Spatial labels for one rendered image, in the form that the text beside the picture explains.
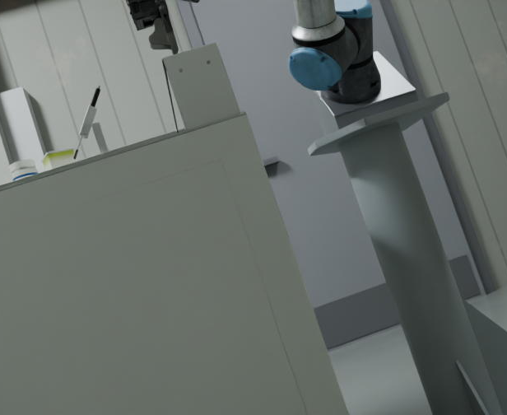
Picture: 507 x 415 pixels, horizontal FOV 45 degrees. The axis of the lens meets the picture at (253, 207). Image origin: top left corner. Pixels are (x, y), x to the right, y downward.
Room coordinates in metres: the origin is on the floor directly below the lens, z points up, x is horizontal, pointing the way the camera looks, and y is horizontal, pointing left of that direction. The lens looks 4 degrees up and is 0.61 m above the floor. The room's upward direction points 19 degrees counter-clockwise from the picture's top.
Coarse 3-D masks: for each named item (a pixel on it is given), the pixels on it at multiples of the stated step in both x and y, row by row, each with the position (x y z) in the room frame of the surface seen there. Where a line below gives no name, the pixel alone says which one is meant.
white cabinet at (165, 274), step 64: (0, 192) 0.90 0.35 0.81; (64, 192) 0.91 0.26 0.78; (128, 192) 0.92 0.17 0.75; (192, 192) 0.93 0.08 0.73; (256, 192) 0.94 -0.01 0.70; (0, 256) 0.90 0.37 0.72; (64, 256) 0.91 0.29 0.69; (128, 256) 0.92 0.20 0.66; (192, 256) 0.93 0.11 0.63; (256, 256) 0.94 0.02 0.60; (0, 320) 0.90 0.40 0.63; (64, 320) 0.90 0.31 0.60; (128, 320) 0.91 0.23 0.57; (192, 320) 0.92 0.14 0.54; (256, 320) 0.93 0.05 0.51; (0, 384) 0.89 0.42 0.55; (64, 384) 0.90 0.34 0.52; (128, 384) 0.91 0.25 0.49; (192, 384) 0.92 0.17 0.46; (256, 384) 0.93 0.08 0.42; (320, 384) 0.94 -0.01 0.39
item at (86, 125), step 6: (90, 108) 1.54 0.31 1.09; (90, 114) 1.54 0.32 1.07; (84, 120) 1.53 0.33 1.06; (90, 120) 1.55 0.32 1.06; (84, 126) 1.54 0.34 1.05; (90, 126) 1.55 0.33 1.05; (96, 126) 1.54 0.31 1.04; (84, 132) 1.54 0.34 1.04; (96, 132) 1.54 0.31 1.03; (102, 132) 1.55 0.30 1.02; (96, 138) 1.54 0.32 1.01; (102, 138) 1.54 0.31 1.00; (102, 144) 1.54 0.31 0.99; (102, 150) 1.54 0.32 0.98; (108, 150) 1.55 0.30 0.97
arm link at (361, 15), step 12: (336, 0) 1.41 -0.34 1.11; (348, 0) 1.41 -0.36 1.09; (360, 0) 1.40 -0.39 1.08; (336, 12) 1.36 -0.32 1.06; (348, 12) 1.36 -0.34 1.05; (360, 12) 1.36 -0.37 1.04; (348, 24) 1.36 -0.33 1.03; (360, 24) 1.38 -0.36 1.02; (372, 24) 1.43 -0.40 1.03; (360, 36) 1.38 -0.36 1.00; (372, 36) 1.44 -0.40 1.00; (360, 48) 1.40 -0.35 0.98; (372, 48) 1.46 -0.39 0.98; (360, 60) 1.45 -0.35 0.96
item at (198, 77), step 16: (208, 48) 1.00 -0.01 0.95; (176, 64) 1.00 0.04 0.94; (192, 64) 1.00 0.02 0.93; (208, 64) 1.00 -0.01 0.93; (176, 80) 0.99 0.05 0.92; (192, 80) 1.00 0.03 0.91; (208, 80) 1.00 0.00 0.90; (224, 80) 1.00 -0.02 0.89; (176, 96) 0.99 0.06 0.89; (192, 96) 1.00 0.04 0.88; (208, 96) 1.00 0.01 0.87; (224, 96) 1.00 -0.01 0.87; (192, 112) 1.00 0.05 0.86; (208, 112) 1.00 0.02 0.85; (224, 112) 1.00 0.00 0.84
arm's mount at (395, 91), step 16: (384, 64) 1.61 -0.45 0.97; (384, 80) 1.56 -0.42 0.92; (400, 80) 1.55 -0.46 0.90; (320, 96) 1.55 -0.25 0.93; (384, 96) 1.51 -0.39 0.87; (400, 96) 1.51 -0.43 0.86; (416, 96) 1.52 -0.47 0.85; (320, 112) 1.60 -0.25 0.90; (336, 112) 1.50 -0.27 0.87; (352, 112) 1.50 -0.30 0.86; (368, 112) 1.50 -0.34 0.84; (336, 128) 1.51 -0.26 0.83
